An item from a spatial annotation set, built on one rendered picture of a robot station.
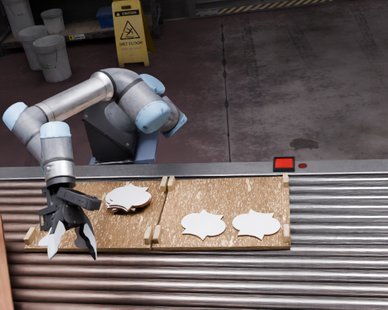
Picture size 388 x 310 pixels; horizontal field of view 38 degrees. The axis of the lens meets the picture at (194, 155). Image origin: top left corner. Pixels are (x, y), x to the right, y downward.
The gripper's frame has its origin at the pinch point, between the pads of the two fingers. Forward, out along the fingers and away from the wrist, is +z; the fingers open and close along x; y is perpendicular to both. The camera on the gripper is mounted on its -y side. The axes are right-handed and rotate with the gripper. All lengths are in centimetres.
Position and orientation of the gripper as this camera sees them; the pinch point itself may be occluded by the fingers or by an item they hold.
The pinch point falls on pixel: (76, 259)
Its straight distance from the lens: 136.5
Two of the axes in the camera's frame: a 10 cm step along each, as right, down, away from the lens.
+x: -5.3, -1.7, -8.3
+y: -8.3, 3.1, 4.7
